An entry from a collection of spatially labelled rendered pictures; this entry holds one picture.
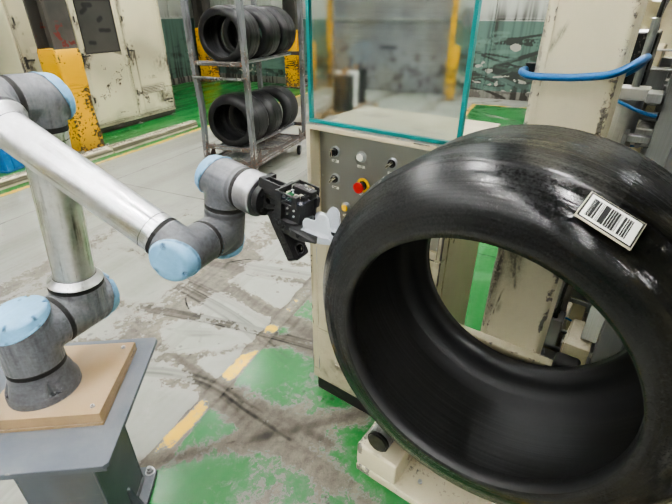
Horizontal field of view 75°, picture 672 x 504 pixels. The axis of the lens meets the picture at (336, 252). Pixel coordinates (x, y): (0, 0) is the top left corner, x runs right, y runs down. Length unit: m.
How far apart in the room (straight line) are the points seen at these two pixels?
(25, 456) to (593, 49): 1.55
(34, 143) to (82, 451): 0.79
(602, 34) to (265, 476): 1.75
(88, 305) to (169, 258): 0.63
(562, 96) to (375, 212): 0.42
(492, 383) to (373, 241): 0.51
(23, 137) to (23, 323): 0.51
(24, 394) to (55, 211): 0.51
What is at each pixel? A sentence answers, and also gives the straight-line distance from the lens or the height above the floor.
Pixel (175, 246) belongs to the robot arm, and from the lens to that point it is 0.88.
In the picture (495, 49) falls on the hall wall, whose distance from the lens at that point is 9.86.
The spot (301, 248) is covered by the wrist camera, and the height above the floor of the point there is 1.19.
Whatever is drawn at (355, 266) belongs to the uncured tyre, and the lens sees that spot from 0.64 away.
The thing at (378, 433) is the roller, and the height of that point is 0.92.
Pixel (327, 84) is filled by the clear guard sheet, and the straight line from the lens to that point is 1.52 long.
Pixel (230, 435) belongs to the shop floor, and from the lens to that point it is 2.09.
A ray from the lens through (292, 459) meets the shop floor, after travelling 1.98.
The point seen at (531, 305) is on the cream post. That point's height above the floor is 1.06.
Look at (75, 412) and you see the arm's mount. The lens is 1.46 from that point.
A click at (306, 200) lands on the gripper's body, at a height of 1.30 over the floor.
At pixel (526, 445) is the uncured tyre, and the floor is 0.93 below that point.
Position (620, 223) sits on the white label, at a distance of 0.52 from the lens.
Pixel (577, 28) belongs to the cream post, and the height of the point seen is 1.59.
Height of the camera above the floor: 1.62
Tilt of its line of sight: 29 degrees down
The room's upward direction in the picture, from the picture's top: straight up
